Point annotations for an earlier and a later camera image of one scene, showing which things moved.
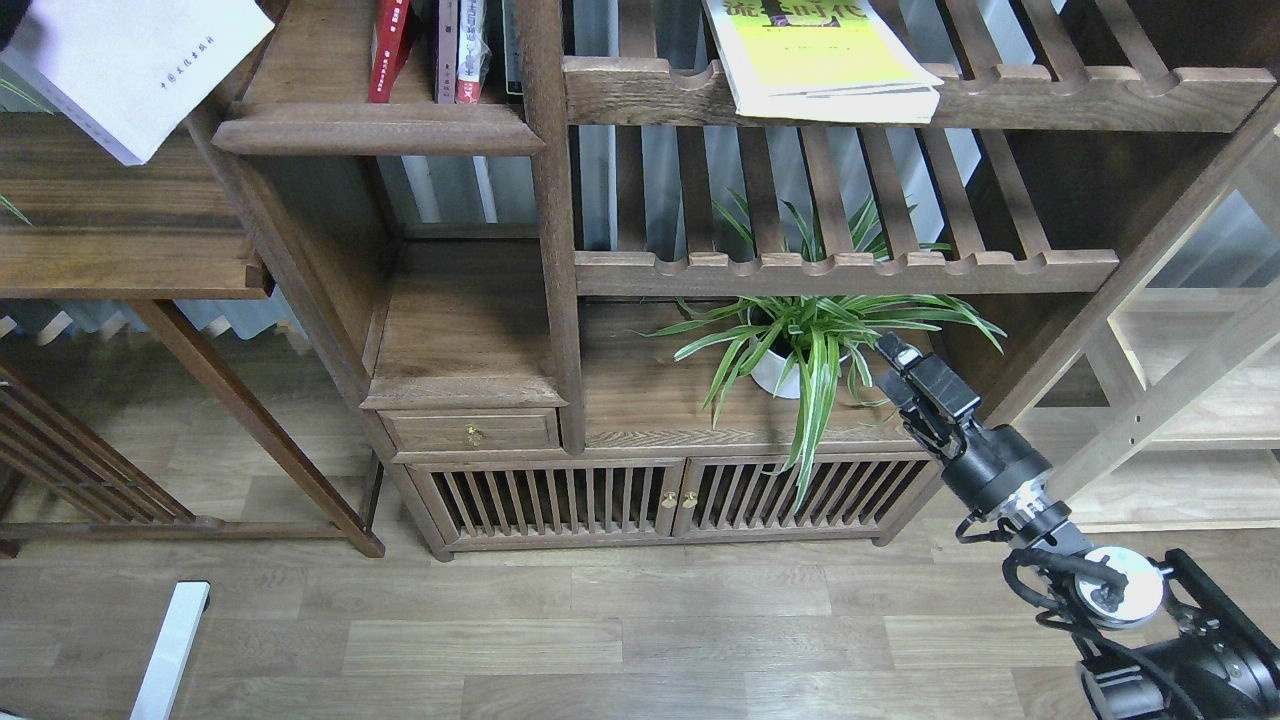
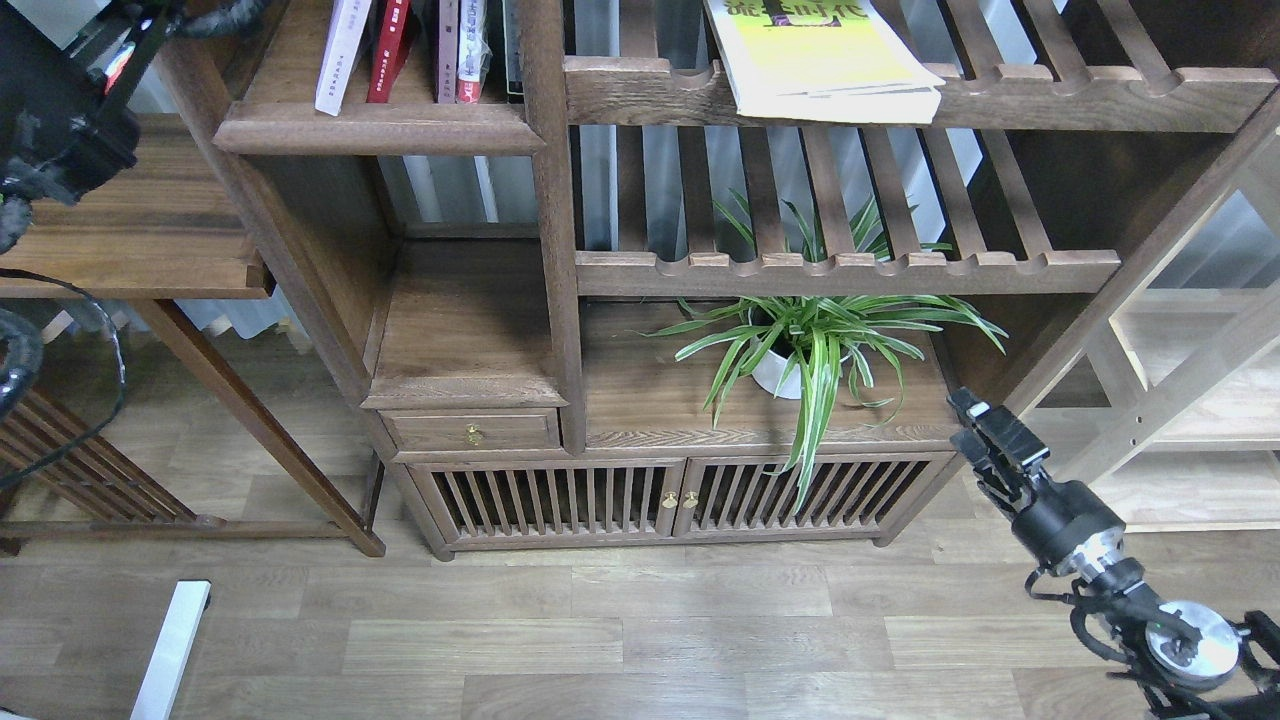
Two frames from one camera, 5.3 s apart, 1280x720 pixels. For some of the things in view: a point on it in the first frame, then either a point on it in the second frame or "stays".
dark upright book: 513,46 stays
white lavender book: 129,74 → 346,25
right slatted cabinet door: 732,494 stays
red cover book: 392,39 stays
